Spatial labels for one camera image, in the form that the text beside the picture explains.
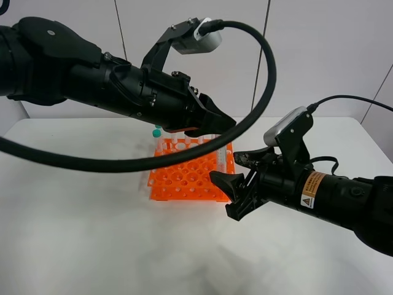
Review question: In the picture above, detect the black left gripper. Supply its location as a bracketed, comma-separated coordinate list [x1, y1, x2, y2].
[140, 24, 236, 137]

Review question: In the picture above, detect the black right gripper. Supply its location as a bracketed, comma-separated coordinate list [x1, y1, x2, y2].
[209, 112, 313, 221]

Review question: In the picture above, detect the test tube with green cap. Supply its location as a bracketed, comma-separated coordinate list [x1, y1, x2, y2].
[216, 145, 227, 173]

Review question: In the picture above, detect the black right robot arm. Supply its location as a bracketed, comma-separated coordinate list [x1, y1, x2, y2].
[209, 107, 392, 256]

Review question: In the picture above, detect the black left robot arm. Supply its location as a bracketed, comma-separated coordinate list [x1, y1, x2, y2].
[1, 17, 235, 137]

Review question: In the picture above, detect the rack tube front left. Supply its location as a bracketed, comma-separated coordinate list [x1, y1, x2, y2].
[152, 128, 163, 153]

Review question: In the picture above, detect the orange test tube rack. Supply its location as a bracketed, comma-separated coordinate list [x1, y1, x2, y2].
[147, 138, 235, 203]

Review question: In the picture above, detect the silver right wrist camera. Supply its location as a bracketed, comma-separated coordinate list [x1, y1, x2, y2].
[263, 106, 307, 147]

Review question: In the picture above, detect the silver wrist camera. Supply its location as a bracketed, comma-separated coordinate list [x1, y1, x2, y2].
[171, 18, 222, 55]
[263, 106, 307, 147]

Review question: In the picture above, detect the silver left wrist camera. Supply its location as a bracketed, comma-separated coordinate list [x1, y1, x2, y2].
[171, 18, 222, 55]

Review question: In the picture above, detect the thin black camera cable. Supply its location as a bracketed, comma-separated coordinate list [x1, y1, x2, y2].
[306, 95, 393, 112]

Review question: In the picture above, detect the thick black camera cable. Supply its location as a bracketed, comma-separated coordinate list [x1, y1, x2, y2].
[0, 18, 278, 173]

